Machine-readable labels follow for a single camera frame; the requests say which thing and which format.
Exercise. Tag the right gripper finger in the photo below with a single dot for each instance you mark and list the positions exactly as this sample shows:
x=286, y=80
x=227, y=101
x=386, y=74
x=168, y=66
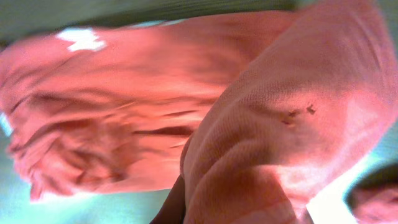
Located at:
x=173, y=209

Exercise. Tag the orange t-shirt white print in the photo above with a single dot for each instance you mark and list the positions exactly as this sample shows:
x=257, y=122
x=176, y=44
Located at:
x=257, y=111

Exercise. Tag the red patterned shirt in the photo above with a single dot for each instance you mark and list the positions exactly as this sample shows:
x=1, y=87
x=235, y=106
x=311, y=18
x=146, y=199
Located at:
x=375, y=205

